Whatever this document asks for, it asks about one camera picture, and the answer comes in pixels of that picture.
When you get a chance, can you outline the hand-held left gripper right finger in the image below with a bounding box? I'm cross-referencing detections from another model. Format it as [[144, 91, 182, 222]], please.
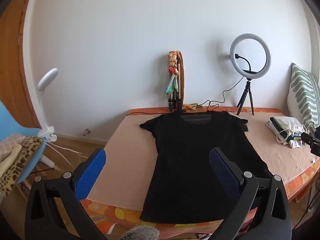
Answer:
[[209, 147, 292, 240]]

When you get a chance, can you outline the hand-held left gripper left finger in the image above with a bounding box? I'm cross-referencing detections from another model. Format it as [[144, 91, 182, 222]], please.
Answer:
[[24, 148, 108, 240]]

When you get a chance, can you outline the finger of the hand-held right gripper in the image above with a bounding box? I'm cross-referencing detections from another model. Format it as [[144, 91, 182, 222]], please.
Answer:
[[301, 132, 316, 145]]

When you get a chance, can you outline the black t-shirt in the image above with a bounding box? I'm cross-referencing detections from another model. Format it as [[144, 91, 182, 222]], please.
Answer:
[[139, 110, 273, 224]]

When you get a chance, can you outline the white folded cloth bag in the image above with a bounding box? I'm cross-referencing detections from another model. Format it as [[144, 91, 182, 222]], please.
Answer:
[[265, 116, 310, 148]]

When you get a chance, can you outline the dark folded cloth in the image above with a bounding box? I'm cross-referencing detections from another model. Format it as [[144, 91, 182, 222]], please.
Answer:
[[271, 117, 284, 132]]

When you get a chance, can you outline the beige bed blanket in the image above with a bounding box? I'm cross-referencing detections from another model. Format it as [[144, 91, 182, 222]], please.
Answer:
[[86, 107, 318, 212]]

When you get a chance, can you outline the green patterned white pillow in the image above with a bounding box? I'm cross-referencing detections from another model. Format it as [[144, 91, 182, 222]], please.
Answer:
[[287, 62, 320, 135]]

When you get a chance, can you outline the leopard print cloth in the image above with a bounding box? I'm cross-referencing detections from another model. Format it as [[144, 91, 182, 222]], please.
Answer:
[[0, 135, 43, 195]]

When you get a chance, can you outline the grey fuzzy cloth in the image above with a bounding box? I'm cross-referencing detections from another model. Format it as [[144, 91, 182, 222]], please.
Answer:
[[119, 225, 160, 240]]

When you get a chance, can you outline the pale yellow ribbed cloth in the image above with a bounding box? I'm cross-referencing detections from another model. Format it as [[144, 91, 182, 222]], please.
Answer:
[[0, 144, 23, 178]]

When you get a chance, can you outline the beige checked cloth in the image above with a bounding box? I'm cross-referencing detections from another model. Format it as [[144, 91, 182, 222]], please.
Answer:
[[0, 133, 25, 165]]

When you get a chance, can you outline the blue chair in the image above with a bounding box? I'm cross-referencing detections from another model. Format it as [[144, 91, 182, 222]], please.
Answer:
[[0, 100, 57, 188]]

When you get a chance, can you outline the black gooseneck phone holder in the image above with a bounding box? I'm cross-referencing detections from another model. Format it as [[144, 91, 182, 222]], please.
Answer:
[[234, 54, 260, 74]]

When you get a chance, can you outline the orange textured board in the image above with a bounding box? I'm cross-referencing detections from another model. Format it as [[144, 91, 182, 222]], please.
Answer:
[[176, 52, 187, 105]]

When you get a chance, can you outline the folded silver tripod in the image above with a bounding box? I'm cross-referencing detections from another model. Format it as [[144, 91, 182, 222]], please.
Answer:
[[168, 56, 184, 112]]

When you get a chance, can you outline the white clip lamp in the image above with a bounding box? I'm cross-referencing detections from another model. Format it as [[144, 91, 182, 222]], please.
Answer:
[[37, 68, 59, 142]]

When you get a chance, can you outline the colourful knotted scarf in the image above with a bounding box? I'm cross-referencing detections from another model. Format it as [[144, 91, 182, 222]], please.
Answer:
[[164, 51, 181, 96]]

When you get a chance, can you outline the wooden door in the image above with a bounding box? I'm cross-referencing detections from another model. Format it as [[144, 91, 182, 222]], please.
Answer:
[[0, 0, 42, 128]]

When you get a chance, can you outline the white cable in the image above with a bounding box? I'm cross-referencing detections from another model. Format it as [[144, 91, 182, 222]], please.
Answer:
[[44, 140, 89, 170]]

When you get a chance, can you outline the black cable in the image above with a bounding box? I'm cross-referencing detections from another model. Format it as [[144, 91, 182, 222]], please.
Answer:
[[125, 76, 247, 117]]

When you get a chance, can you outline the white ring light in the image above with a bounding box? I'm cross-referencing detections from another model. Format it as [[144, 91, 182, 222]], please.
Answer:
[[229, 33, 272, 75]]

